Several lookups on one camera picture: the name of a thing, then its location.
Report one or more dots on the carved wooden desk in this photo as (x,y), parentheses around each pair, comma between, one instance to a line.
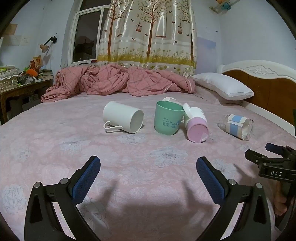
(23,90)

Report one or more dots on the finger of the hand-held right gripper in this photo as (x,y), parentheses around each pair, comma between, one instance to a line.
(254,156)
(274,148)

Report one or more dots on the green plastic cup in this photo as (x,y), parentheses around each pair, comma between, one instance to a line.
(167,121)

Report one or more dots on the pink and white cup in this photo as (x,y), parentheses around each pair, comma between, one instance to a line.
(196,129)

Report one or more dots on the large white wall paper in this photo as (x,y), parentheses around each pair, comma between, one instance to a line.
(10,40)

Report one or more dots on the small white pink cup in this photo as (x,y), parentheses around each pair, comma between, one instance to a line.
(170,99)

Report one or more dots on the tree print curtain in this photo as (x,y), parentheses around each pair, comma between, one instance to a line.
(148,32)

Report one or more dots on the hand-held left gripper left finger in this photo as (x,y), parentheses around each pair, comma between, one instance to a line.
(86,180)

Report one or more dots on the person's right hand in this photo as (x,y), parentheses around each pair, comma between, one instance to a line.
(279,200)

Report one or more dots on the brown wall paper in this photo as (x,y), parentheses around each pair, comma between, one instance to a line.
(10,29)

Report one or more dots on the pink checked quilt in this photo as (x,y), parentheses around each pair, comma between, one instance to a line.
(111,81)

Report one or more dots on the black bag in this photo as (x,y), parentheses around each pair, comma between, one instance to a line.
(26,80)

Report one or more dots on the floral pink bed sheet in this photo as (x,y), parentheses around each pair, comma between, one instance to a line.
(148,162)

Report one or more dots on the white pillow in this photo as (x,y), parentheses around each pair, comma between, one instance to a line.
(219,84)

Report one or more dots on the small white wall paper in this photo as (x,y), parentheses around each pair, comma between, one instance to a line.
(26,39)

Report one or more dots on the white and wooden headboard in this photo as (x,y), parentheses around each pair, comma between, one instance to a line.
(272,88)

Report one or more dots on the wall shelf with items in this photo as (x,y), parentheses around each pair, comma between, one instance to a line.
(220,5)

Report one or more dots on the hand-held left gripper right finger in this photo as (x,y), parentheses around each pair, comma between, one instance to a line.
(211,180)

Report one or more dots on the tall stack of papers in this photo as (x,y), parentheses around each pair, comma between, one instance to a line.
(8,78)

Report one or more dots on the white framed window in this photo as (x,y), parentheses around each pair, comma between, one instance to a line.
(85,37)

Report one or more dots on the low stack of books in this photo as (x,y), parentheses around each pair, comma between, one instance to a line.
(45,75)

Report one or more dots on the orange and red packets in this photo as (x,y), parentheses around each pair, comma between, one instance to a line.
(34,66)

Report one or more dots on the clear cup with blue band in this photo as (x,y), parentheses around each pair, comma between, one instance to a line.
(235,126)

